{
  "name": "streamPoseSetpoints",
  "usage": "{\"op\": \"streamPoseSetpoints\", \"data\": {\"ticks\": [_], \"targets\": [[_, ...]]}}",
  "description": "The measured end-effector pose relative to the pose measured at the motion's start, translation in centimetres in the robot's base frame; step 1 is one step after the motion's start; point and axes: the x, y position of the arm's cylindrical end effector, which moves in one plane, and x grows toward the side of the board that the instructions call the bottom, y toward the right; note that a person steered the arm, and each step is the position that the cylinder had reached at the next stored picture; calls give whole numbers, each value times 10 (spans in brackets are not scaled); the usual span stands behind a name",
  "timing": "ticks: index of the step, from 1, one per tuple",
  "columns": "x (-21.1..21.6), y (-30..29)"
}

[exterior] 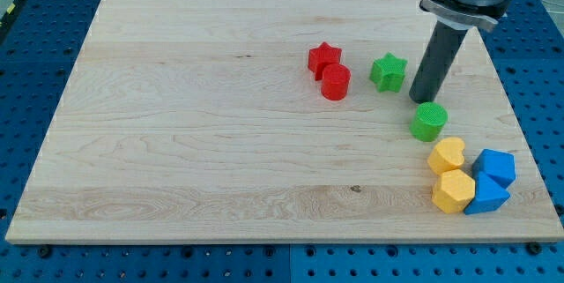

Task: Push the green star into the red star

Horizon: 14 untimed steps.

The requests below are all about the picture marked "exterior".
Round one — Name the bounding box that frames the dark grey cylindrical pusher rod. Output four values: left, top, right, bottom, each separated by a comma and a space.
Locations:
409, 21, 467, 103

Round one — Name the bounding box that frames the green star block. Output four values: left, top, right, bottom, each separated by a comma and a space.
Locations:
369, 53, 408, 93

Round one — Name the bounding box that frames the red star block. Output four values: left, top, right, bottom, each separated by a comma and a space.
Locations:
308, 41, 342, 81

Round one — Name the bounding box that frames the green cylinder block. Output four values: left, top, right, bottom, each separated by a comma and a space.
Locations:
409, 102, 448, 142

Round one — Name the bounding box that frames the yellow heart block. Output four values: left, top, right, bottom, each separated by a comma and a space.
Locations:
427, 137, 465, 175

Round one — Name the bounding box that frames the red cylinder block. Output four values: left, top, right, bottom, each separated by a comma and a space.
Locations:
321, 63, 351, 101

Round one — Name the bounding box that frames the blue pentagon block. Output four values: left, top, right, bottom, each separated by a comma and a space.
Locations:
471, 149, 516, 189

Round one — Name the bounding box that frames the yellow hexagon block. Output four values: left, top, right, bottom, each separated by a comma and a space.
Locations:
432, 169, 476, 213

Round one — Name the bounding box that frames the blue triangle block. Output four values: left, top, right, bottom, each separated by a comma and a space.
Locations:
464, 171, 510, 215

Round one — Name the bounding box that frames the light wooden board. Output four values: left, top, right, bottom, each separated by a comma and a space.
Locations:
6, 0, 563, 244

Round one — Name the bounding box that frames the yellow black hazard tape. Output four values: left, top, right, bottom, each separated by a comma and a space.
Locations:
1, 0, 27, 29

